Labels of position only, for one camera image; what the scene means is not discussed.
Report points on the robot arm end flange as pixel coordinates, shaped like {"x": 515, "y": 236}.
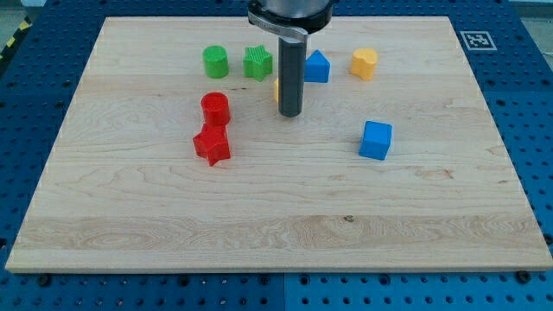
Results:
{"x": 291, "y": 20}

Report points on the red star block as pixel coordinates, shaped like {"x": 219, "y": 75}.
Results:
{"x": 212, "y": 144}

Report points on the yellow block behind rod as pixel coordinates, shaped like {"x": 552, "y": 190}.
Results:
{"x": 276, "y": 90}

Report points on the red cylinder block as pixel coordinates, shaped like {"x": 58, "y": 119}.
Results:
{"x": 215, "y": 107}

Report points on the green star block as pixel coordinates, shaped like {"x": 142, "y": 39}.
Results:
{"x": 257, "y": 63}

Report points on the blue triangle block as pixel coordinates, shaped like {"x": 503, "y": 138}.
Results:
{"x": 317, "y": 68}

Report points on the blue cube block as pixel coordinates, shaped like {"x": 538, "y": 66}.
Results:
{"x": 376, "y": 140}

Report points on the wooden board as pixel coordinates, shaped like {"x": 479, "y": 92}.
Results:
{"x": 124, "y": 191}

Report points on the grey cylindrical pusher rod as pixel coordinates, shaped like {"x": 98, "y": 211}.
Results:
{"x": 291, "y": 70}

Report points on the green cylinder block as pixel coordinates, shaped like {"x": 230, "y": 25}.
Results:
{"x": 215, "y": 62}

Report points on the yellow heart block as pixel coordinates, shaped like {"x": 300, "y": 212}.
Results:
{"x": 363, "y": 64}

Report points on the white fiducial marker tag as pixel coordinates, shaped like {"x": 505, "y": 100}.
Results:
{"x": 476, "y": 40}

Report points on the black yellow hazard tape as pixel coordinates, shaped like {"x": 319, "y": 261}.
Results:
{"x": 15, "y": 41}

